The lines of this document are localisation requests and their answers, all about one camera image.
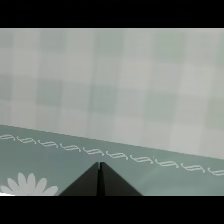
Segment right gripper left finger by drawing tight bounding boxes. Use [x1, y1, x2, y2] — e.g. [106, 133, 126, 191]
[59, 161, 100, 197]

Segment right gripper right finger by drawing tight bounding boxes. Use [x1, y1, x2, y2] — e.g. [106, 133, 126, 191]
[99, 162, 143, 197]

